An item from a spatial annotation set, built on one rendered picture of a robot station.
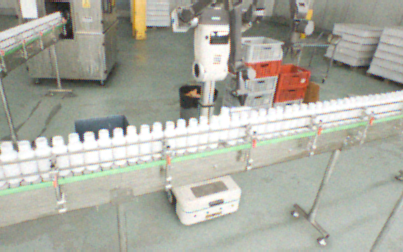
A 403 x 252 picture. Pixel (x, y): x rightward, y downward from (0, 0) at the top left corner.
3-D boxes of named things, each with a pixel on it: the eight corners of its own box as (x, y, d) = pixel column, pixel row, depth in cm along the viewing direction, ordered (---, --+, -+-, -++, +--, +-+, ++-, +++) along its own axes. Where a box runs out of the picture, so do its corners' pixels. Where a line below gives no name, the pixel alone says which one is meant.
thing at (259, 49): (248, 63, 339) (251, 45, 329) (227, 54, 369) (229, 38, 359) (282, 59, 369) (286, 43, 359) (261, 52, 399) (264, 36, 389)
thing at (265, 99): (239, 112, 370) (241, 96, 360) (221, 100, 400) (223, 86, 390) (272, 105, 399) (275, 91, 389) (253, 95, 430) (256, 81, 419)
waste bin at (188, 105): (184, 151, 316) (188, 100, 286) (170, 132, 351) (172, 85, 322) (219, 145, 334) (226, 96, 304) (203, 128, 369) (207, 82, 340)
